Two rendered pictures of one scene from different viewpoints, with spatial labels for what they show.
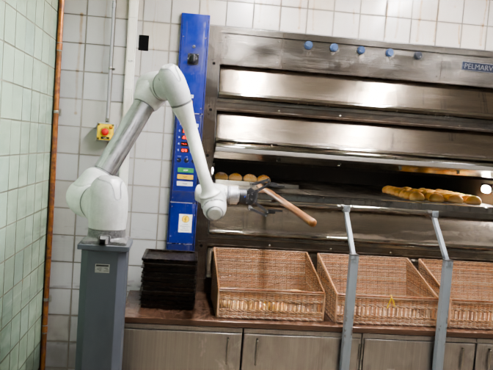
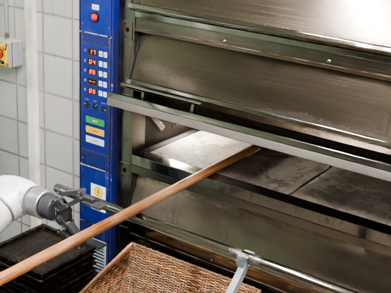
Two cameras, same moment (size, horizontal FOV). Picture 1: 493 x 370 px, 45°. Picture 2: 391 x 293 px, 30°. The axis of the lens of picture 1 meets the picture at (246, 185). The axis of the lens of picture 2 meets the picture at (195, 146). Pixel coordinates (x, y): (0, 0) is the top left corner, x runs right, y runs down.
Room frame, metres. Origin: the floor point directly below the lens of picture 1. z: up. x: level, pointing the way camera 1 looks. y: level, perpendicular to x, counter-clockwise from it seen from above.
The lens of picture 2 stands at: (1.65, -1.53, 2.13)
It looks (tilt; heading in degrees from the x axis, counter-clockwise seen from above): 20 degrees down; 39
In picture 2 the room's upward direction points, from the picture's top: 3 degrees clockwise
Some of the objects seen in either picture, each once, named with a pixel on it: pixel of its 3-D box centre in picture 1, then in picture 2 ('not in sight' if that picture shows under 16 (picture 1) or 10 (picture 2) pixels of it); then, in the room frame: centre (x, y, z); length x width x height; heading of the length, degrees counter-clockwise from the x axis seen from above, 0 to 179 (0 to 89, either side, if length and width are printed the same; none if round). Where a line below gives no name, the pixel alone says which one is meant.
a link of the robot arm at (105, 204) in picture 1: (107, 201); not in sight; (2.50, 0.58, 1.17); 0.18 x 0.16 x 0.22; 40
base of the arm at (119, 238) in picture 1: (106, 235); not in sight; (2.47, 0.57, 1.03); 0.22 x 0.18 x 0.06; 7
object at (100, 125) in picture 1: (106, 131); (7, 52); (3.32, 0.80, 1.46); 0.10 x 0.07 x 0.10; 96
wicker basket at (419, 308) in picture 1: (373, 287); not in sight; (3.25, -0.74, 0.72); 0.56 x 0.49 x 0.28; 97
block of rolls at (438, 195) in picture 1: (429, 194); not in sight; (4.01, -1.23, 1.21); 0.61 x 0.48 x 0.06; 6
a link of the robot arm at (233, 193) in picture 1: (232, 195); (40, 203); (2.90, 0.06, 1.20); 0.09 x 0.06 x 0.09; 5
